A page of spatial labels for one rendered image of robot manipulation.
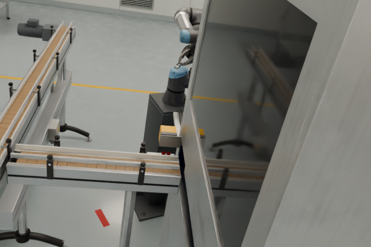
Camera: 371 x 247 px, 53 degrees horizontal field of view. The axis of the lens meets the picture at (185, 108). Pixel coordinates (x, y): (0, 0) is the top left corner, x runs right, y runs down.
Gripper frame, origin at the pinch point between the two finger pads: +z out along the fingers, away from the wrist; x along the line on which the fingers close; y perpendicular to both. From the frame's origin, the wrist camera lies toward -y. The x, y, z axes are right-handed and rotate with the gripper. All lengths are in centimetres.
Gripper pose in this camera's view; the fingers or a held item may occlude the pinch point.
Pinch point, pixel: (181, 62)
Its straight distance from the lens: 193.0
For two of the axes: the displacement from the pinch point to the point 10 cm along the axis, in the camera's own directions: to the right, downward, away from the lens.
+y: 3.8, -2.5, -8.9
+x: 6.8, 7.3, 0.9
